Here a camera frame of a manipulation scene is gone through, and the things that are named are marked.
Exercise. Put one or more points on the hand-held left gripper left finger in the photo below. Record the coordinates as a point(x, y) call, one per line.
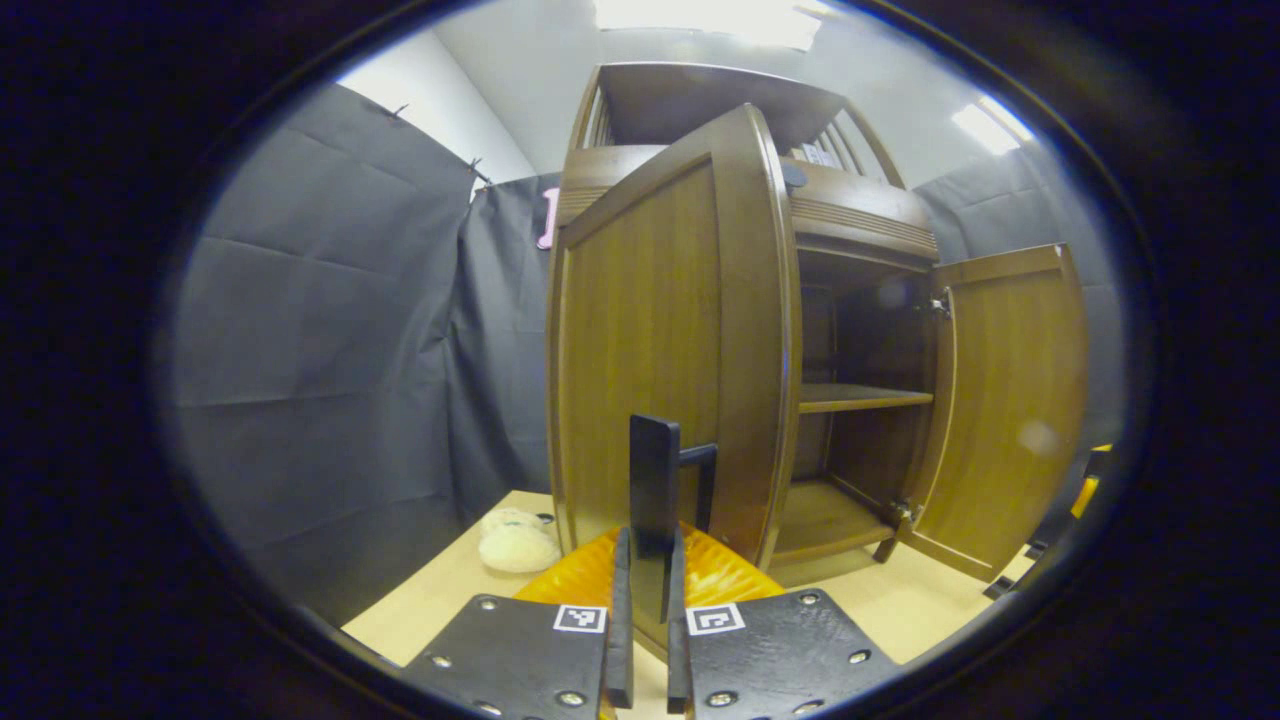
point(622, 640)

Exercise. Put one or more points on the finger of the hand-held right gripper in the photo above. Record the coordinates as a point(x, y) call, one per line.
point(1088, 495)

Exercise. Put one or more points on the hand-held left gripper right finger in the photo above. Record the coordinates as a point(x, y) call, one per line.
point(677, 650)

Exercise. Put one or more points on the wooden shoe cabinet door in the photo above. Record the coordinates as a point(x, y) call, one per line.
point(1010, 400)
point(640, 350)

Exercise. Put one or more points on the wooden double-door shoe cabinet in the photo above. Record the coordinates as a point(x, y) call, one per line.
point(830, 520)

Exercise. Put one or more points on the metal door hinge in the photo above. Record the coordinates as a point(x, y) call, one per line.
point(905, 512)
point(941, 304)

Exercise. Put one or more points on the white plush toy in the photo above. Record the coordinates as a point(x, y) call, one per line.
point(520, 548)

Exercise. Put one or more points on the wooden inner shelf board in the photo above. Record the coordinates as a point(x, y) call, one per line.
point(860, 398)

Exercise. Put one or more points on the small ceiling light panel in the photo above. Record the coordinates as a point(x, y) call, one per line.
point(990, 125)

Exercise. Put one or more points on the pink flat object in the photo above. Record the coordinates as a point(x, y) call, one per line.
point(548, 220)

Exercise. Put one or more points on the round black drawer knob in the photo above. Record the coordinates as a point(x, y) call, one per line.
point(797, 176)

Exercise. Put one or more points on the black backdrop cloth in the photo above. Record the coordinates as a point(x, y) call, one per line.
point(320, 330)

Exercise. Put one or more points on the row of upright books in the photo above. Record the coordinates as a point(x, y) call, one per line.
point(820, 155)

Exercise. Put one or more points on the large ceiling light panel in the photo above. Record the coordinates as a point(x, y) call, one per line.
point(710, 18)

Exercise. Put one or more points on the small black table bracket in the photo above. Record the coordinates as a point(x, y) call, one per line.
point(1000, 587)
point(1037, 549)

